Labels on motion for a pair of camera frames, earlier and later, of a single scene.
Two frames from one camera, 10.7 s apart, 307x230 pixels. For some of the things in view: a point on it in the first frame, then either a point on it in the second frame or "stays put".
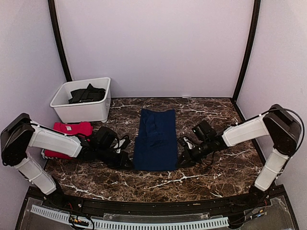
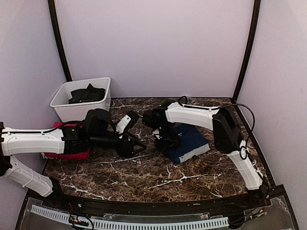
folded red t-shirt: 83,128 stays put
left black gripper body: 114,162 → 122,151
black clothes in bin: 90,94 stays put
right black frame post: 256,5 stays put
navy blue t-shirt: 155,147 → 191,142
